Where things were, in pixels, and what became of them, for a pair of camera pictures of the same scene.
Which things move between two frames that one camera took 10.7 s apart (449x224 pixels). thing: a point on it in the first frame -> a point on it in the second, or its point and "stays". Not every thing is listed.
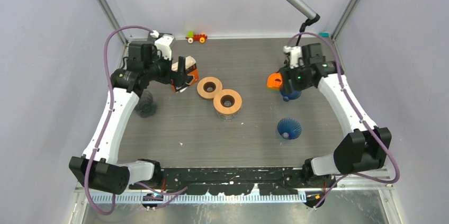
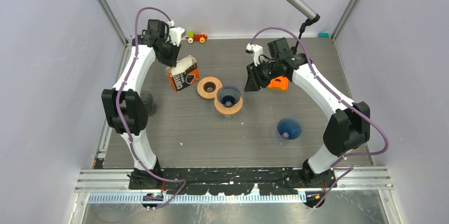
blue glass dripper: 289,95 -> 228,96
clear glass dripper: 227,117 stays
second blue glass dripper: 289,128 stays
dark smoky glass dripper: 146,107 stays
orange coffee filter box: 191,69 stays
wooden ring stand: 227,101 stays
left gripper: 178,78 -> 172,61
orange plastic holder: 274,80 stays
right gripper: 287,73 -> 253,82
